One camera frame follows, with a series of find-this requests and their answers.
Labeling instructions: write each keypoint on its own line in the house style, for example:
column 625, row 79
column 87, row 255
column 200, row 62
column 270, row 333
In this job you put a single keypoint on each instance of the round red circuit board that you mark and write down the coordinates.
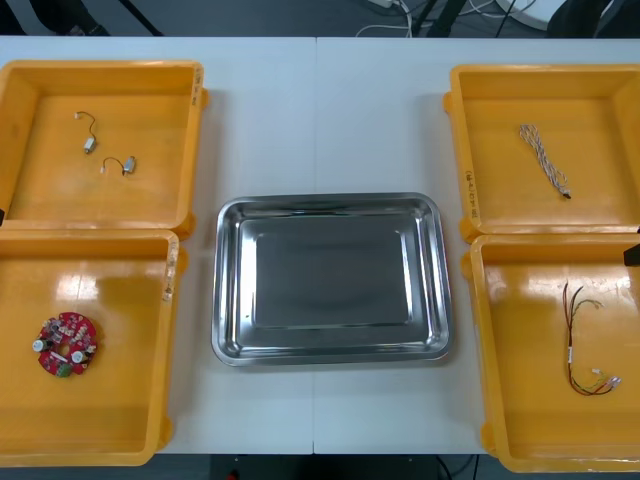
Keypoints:
column 67, row 344

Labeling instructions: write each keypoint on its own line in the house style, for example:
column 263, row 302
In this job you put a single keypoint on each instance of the yellow-orange plastic bin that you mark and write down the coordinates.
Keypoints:
column 525, row 390
column 500, row 200
column 50, row 200
column 115, row 400

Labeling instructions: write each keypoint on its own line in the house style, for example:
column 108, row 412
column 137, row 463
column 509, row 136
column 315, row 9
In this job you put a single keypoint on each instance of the small metal solenoid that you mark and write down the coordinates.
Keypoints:
column 89, row 145
column 130, row 165

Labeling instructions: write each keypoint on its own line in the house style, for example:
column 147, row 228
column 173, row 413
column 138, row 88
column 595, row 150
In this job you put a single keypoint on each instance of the black chair base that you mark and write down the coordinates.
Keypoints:
column 85, row 20

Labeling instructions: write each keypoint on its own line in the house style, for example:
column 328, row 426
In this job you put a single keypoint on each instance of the white round base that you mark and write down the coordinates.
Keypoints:
column 525, row 11

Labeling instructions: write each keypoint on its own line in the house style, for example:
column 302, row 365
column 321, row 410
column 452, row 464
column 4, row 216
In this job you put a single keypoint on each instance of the black stand leg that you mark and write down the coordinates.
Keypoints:
column 442, row 17

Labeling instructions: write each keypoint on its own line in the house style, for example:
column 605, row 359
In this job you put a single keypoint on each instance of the steel tray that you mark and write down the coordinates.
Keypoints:
column 330, row 280

